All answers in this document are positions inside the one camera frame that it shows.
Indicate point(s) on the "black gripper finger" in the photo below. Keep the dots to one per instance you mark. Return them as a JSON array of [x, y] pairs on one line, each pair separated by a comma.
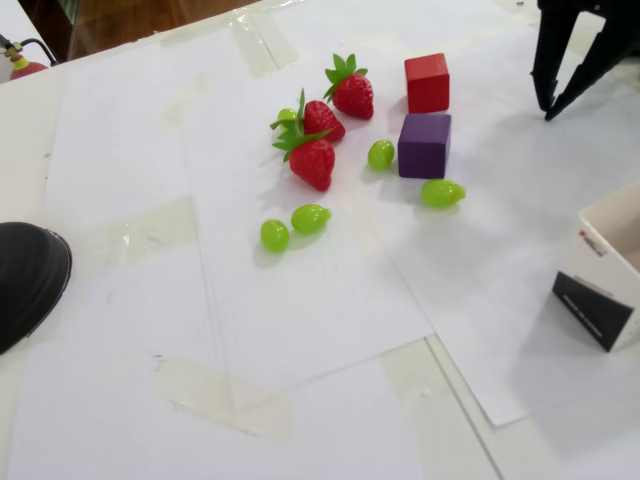
[[600, 60], [550, 50]]

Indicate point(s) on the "red plastic strawberry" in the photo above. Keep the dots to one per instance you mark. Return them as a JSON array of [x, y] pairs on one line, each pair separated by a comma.
[[312, 162], [320, 120], [355, 97]]

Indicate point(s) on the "white and black cardboard box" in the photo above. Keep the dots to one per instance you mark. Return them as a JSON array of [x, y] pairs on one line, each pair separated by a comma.
[[580, 305]]

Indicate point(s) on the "green plastic grape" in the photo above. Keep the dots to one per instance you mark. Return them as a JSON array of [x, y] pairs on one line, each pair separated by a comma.
[[286, 114], [309, 219], [381, 155], [274, 236], [440, 194]]

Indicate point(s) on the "red wooden cube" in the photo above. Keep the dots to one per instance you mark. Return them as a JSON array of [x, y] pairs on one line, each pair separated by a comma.
[[427, 87]]

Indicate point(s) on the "purple wooden cube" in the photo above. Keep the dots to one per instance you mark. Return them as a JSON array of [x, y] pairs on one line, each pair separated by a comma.
[[422, 150]]

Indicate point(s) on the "white paper sheet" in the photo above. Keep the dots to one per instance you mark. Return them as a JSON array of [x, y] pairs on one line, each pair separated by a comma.
[[500, 280], [310, 310]]

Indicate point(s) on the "dark brown cabinet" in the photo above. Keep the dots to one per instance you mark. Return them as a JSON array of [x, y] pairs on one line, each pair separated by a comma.
[[62, 35]]

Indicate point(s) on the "red fire extinguisher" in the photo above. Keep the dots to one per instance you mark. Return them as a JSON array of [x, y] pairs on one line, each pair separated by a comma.
[[27, 70]]

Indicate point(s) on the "black round object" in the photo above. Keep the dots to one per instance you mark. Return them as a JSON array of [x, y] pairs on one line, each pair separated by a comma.
[[30, 280]]

